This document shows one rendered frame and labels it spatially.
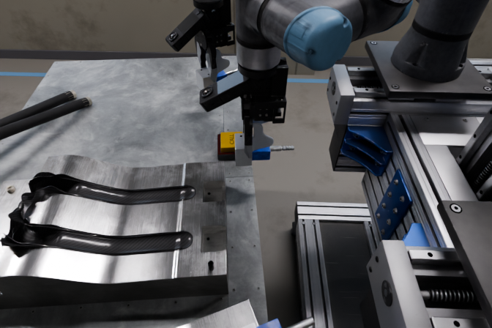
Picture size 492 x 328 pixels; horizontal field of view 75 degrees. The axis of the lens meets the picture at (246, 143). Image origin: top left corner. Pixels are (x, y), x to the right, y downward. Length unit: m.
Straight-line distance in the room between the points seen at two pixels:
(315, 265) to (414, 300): 0.86
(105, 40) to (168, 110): 2.01
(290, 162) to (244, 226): 1.24
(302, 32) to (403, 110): 0.49
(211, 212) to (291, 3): 0.41
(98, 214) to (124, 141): 0.32
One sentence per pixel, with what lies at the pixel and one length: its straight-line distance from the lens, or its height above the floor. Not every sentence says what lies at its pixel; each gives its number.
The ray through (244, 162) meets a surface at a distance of 0.71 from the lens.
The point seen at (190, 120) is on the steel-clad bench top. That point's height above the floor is 0.80.
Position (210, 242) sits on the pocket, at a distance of 0.65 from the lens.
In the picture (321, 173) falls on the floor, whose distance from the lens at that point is 1.92.
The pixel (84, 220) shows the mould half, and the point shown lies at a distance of 0.69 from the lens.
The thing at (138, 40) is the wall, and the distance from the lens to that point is 2.88.
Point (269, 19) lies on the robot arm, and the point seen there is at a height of 1.25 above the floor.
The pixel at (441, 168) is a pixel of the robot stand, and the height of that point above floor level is 0.95.
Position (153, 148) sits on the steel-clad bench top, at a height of 0.80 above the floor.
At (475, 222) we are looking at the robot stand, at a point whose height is 1.04.
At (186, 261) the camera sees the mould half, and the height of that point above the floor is 0.89.
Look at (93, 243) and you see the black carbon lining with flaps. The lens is 0.67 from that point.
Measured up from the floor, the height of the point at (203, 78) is 0.95.
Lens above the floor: 1.43
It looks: 45 degrees down
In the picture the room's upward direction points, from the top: straight up
